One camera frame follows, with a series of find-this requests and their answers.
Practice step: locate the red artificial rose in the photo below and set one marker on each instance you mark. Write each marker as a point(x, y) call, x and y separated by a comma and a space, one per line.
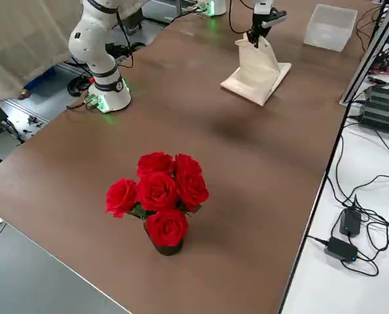
point(120, 196)
point(155, 163)
point(167, 229)
point(156, 191)
point(192, 191)
point(188, 167)

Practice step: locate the beige curtain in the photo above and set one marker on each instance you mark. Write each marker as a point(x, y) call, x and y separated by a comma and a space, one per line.
point(17, 49)

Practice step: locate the dark flower vase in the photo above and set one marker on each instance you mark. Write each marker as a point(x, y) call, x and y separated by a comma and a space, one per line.
point(168, 250)

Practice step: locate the black finned electronics box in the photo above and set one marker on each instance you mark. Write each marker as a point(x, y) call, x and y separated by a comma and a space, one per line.
point(382, 108)

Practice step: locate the clear plastic box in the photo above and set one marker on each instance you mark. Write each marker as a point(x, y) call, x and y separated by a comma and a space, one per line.
point(325, 39)

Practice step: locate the usb hub with plugs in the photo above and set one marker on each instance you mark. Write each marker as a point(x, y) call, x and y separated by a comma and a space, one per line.
point(382, 63)

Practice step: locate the aluminium camera post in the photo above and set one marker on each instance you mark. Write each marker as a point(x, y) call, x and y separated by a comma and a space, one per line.
point(370, 49)

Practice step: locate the cream tablecloth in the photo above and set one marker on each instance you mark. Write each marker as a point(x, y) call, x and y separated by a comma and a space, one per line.
point(256, 68)

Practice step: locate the black power adapter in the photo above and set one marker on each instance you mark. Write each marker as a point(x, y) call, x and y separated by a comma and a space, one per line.
point(350, 222)
point(341, 248)

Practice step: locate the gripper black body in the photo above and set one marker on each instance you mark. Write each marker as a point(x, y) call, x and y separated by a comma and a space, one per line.
point(261, 23)

